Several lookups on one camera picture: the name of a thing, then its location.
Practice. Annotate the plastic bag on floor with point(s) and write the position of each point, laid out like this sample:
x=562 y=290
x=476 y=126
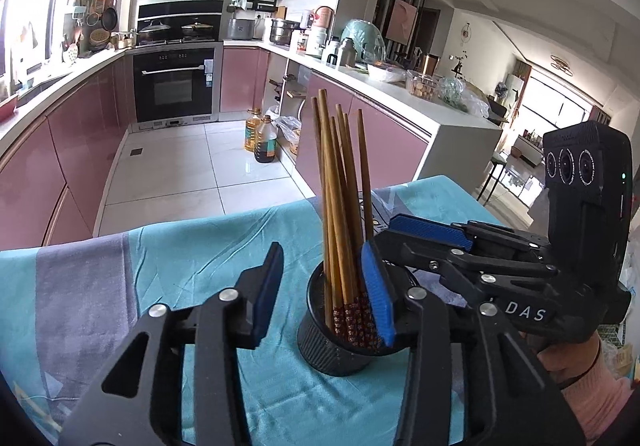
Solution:
x=287 y=129

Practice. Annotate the pink base cabinets with sink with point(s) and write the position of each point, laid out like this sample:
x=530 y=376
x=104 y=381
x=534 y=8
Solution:
x=75 y=141

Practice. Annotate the woven basket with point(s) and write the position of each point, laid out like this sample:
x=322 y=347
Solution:
x=99 y=37

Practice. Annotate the black built-in oven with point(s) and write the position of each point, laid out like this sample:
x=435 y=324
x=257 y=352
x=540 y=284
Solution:
x=175 y=86

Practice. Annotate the clear snack container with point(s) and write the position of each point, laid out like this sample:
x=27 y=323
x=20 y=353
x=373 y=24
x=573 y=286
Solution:
x=421 y=85

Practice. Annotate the copper tumbler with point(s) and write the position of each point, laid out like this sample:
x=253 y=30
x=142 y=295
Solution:
x=431 y=65

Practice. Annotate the pink peninsula base cabinets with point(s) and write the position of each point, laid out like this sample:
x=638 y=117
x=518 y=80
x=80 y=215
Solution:
x=390 y=141

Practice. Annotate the black range hood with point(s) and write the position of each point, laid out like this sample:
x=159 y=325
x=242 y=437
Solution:
x=180 y=11

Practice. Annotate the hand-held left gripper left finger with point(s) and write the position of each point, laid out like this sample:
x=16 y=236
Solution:
x=265 y=291

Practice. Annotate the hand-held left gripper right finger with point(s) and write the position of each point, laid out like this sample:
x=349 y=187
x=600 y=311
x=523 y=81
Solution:
x=377 y=291

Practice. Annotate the person's right hand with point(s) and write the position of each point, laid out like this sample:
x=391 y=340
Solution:
x=562 y=356

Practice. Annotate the steel stock pot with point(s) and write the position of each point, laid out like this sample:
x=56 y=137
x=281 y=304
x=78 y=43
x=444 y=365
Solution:
x=284 y=31

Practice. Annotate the black mesh cup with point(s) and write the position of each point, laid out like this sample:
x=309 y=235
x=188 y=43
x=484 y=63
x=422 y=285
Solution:
x=325 y=351

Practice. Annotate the pink bowl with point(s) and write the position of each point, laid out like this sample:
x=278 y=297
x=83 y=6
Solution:
x=7 y=107

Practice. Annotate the bundle of wooden chopsticks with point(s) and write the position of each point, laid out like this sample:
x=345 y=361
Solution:
x=340 y=226

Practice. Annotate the white bowl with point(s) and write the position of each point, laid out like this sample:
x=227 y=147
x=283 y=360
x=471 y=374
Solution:
x=386 y=73

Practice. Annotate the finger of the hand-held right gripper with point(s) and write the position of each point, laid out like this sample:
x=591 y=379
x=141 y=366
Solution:
x=430 y=228
x=425 y=253

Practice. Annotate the hanging dark pan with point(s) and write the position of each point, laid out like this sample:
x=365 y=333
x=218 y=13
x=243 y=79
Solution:
x=109 y=19

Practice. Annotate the pink kettle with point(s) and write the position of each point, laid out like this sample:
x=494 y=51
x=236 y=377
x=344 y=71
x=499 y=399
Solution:
x=324 y=17

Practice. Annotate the clear plastic bag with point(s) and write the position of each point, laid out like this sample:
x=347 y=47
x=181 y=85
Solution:
x=460 y=96

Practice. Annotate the pink wall painting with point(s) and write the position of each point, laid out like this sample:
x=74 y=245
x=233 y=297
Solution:
x=403 y=21

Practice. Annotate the teal grey printed tablecloth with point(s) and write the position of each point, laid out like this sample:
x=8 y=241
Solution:
x=175 y=251

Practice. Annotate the oil bottles on floor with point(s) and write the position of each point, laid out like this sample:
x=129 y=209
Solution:
x=265 y=141

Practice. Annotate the black wok with lid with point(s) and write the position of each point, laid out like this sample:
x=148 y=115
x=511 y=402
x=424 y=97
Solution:
x=197 y=29
x=154 y=30

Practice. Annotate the steel thermos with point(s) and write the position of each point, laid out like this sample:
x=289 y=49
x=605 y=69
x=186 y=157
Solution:
x=348 y=52

